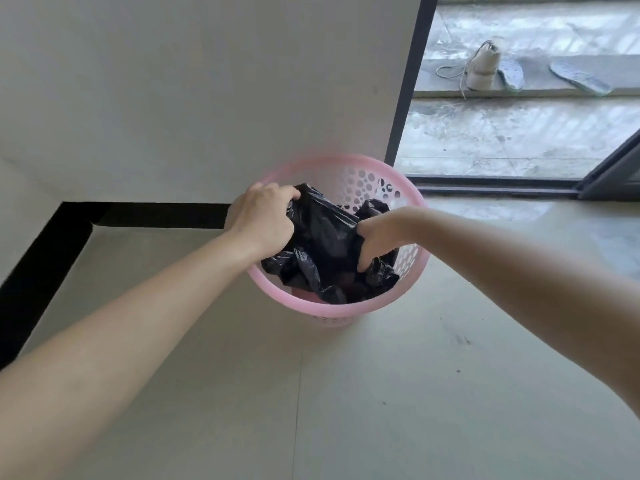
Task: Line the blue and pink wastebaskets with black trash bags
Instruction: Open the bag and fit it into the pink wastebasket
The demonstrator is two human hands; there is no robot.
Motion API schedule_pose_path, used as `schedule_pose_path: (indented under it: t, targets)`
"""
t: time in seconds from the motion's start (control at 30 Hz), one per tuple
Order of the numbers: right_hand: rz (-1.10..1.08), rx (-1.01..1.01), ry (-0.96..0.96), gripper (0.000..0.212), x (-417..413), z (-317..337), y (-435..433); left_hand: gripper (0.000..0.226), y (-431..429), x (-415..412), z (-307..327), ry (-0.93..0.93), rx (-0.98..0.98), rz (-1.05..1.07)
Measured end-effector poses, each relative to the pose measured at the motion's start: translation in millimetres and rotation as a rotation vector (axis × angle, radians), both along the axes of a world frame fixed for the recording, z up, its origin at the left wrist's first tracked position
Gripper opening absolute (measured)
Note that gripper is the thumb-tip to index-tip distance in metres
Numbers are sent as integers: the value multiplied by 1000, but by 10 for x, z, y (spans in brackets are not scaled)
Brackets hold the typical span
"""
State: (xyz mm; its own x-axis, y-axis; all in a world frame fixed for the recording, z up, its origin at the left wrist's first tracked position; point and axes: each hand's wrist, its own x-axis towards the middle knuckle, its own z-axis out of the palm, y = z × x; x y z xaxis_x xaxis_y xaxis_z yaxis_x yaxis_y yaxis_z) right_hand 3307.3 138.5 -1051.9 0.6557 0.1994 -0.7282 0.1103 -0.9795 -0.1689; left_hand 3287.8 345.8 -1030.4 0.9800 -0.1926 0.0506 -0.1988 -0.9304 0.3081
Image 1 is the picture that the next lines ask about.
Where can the person's left hand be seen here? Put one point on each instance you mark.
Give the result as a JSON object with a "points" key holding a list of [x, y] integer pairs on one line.
{"points": [[260, 219]]}

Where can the person's right hand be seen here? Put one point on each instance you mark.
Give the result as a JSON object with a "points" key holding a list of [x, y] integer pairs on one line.
{"points": [[390, 232]]}

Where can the black garbage bag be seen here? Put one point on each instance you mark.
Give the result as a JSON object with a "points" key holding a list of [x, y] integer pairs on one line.
{"points": [[325, 234]]}

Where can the pink plastic waste basket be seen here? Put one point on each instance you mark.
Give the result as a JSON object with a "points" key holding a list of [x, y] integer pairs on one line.
{"points": [[345, 310]]}

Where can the person's right forearm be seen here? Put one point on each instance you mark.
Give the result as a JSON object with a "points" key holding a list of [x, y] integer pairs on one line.
{"points": [[525, 284]]}

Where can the person's left forearm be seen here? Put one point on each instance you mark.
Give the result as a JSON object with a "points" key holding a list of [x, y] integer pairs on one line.
{"points": [[100, 354]]}

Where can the white laced sneaker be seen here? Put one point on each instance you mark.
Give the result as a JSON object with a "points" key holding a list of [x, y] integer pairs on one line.
{"points": [[482, 69]]}

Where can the grey shoe insole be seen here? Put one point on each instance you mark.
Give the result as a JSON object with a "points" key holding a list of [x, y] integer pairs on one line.
{"points": [[512, 74], [580, 78]]}

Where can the black sliding door frame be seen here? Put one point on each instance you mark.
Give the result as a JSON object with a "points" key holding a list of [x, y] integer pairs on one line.
{"points": [[411, 84]]}

